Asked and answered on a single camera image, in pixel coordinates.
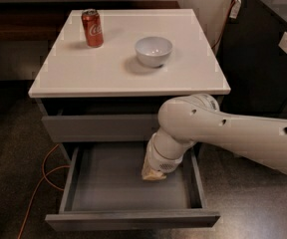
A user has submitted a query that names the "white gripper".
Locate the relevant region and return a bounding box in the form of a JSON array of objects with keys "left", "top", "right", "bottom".
[{"left": 142, "top": 140, "right": 182, "bottom": 181}]

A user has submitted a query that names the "grey drawer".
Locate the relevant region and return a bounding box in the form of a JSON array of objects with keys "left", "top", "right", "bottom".
[
  {"left": 42, "top": 98, "right": 161, "bottom": 142},
  {"left": 46, "top": 142, "right": 220, "bottom": 231}
]

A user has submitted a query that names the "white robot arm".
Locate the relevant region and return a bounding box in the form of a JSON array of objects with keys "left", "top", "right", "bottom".
[{"left": 142, "top": 94, "right": 287, "bottom": 180}]

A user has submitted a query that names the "grey top drawer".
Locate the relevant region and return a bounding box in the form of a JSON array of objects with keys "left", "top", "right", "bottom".
[{"left": 42, "top": 98, "right": 161, "bottom": 142}]

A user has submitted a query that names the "white top drawer cabinet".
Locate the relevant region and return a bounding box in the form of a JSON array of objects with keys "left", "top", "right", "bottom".
[{"left": 28, "top": 8, "right": 231, "bottom": 161}]

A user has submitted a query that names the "white ceramic bowl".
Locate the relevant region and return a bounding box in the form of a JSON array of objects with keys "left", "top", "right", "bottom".
[{"left": 135, "top": 37, "right": 172, "bottom": 68}]

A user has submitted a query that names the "red coca-cola can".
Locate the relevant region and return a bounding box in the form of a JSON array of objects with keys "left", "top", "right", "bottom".
[{"left": 81, "top": 9, "right": 104, "bottom": 48}]

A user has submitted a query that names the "black cabinet on right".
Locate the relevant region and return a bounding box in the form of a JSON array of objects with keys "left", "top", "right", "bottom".
[{"left": 216, "top": 0, "right": 287, "bottom": 119}]

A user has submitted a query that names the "dark wooden bench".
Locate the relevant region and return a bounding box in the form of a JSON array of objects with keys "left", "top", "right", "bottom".
[{"left": 0, "top": 1, "right": 179, "bottom": 41}]

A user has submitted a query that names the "orange cable on floor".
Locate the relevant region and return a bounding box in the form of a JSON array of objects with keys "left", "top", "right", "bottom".
[{"left": 17, "top": 143, "right": 71, "bottom": 239}]

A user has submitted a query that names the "orange cable with tag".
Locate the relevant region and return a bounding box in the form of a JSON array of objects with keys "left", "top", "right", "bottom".
[{"left": 210, "top": 0, "right": 287, "bottom": 50}]

